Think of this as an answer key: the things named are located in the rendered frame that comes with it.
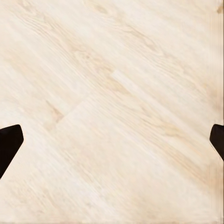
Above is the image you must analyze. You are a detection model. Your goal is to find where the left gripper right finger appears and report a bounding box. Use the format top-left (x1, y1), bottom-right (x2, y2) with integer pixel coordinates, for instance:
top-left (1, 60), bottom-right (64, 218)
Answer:
top-left (210, 124), bottom-right (224, 160)

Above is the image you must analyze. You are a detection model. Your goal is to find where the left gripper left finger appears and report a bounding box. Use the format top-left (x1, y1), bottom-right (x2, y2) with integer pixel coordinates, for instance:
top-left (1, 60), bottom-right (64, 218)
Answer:
top-left (0, 124), bottom-right (24, 179)

